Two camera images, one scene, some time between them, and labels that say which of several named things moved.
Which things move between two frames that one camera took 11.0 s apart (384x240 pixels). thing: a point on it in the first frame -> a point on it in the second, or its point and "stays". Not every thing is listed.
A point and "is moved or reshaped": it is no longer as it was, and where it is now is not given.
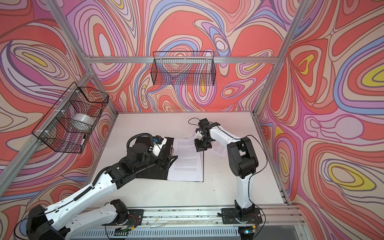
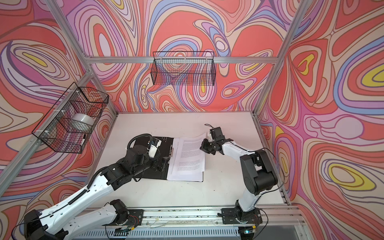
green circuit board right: (253, 229) stays
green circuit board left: (119, 230) stays
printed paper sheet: (218, 150) is moved or reshaped
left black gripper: (159, 161) stays
